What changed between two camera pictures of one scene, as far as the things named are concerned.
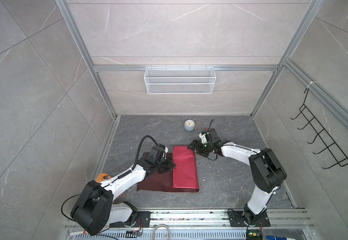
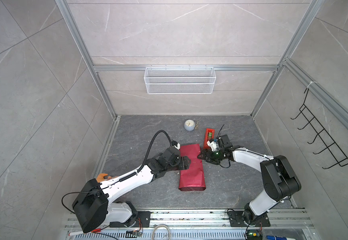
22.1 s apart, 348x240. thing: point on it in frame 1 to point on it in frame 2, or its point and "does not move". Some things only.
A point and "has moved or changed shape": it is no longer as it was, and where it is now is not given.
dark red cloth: [183, 177] has moved or changed shape
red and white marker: [77, 233] does not move
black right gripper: [198, 149] to [209, 158]
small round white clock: [189, 125] does not move
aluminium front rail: [203, 225] does not move
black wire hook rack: [338, 156] does not move
